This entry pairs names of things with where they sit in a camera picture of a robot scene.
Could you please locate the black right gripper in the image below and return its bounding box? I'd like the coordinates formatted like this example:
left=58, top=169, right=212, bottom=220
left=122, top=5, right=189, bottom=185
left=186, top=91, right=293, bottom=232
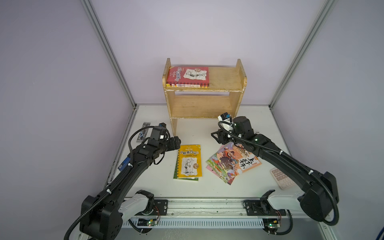
left=211, top=127, right=245, bottom=145

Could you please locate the red wimpy kid book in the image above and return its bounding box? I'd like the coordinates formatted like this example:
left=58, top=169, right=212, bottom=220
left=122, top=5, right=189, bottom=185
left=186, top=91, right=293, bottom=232
left=166, top=66, right=210, bottom=85

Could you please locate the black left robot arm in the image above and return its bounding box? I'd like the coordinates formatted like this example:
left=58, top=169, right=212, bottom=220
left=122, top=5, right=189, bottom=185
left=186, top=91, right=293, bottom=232
left=64, top=123, right=181, bottom=240

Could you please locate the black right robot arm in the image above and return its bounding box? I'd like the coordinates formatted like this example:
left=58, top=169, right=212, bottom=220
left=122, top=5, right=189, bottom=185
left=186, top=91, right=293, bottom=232
left=211, top=116, right=340, bottom=226

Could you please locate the green pink bottom comic book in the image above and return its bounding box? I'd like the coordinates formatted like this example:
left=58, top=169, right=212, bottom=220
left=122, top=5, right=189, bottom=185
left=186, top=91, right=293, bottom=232
left=206, top=154, right=236, bottom=185

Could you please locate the orange Chinese comic book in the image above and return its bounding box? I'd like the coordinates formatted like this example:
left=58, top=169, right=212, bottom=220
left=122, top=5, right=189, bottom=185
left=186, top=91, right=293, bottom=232
left=231, top=144, right=262, bottom=175

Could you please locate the purple cartoon comic book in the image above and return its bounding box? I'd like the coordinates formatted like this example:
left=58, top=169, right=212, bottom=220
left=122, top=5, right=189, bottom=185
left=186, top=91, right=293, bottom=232
left=215, top=143, right=243, bottom=179

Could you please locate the yellow green-edged wimpy kid book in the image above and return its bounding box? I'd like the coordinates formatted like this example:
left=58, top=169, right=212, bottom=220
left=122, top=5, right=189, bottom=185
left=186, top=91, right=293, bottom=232
left=174, top=145, right=203, bottom=181

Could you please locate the grey metal ruler strip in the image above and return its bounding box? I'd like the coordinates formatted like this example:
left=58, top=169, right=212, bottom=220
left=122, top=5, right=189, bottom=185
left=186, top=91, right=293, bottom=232
left=137, top=122, right=151, bottom=143

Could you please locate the wooden two-tier bookshelf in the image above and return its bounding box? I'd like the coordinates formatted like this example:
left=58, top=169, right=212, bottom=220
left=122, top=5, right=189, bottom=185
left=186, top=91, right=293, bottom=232
left=162, top=58, right=247, bottom=135

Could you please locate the blue stapler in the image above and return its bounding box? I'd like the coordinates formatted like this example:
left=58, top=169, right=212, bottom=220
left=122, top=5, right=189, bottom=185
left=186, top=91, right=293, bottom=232
left=118, top=157, right=131, bottom=172

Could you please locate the pink calculator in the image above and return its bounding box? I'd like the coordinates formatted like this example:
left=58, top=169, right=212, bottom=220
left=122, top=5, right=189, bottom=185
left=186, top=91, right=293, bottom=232
left=270, top=168, right=296, bottom=190

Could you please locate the left controller circuit board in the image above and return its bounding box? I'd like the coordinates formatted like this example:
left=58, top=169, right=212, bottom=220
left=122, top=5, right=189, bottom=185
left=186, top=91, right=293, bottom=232
left=137, top=219, right=159, bottom=228

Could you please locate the controller circuit board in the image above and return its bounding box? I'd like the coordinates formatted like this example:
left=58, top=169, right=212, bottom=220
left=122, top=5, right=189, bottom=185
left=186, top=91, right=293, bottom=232
left=263, top=219, right=281, bottom=230
left=137, top=219, right=159, bottom=228

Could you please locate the right controller circuit board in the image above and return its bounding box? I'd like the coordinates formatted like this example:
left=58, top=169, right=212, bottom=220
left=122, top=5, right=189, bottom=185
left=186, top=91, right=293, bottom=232
left=263, top=219, right=281, bottom=230

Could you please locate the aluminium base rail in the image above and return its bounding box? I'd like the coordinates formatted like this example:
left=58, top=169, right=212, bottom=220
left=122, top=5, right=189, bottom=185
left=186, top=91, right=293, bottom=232
left=119, top=197, right=330, bottom=219

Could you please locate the white slotted cable duct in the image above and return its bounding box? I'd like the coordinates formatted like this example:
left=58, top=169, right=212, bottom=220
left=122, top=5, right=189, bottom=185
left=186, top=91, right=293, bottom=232
left=131, top=218, right=265, bottom=229

